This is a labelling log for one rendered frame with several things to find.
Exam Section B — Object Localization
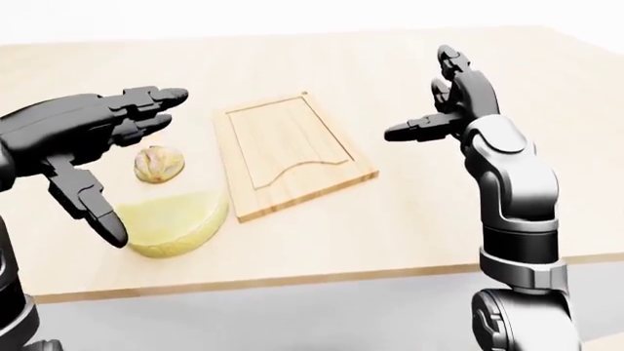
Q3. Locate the yellow cheese wedge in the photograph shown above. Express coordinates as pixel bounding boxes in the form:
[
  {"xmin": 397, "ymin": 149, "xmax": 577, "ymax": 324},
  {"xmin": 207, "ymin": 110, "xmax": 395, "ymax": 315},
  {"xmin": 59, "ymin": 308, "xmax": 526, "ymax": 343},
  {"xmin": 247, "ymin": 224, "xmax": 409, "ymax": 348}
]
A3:
[{"xmin": 114, "ymin": 188, "xmax": 230, "ymax": 259}]

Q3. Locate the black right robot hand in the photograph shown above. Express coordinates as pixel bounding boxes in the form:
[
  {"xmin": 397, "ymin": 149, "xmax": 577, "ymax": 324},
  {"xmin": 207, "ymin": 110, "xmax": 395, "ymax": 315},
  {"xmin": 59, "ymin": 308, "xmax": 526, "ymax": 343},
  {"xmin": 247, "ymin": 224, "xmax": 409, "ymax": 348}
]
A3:
[{"xmin": 383, "ymin": 44, "xmax": 502, "ymax": 143}]

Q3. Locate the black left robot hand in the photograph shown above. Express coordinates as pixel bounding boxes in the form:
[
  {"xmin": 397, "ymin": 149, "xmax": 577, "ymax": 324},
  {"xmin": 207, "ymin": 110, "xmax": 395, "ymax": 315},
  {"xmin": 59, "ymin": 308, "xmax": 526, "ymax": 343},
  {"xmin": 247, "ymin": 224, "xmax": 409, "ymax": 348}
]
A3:
[{"xmin": 0, "ymin": 86, "xmax": 191, "ymax": 250}]

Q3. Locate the wooden cutting board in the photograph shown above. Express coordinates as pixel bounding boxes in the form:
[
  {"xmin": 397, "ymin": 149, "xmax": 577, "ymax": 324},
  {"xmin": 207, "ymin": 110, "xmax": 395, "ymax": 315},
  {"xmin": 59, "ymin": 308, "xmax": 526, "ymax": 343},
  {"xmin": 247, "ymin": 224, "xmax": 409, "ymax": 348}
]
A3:
[{"xmin": 212, "ymin": 90, "xmax": 380, "ymax": 223}]

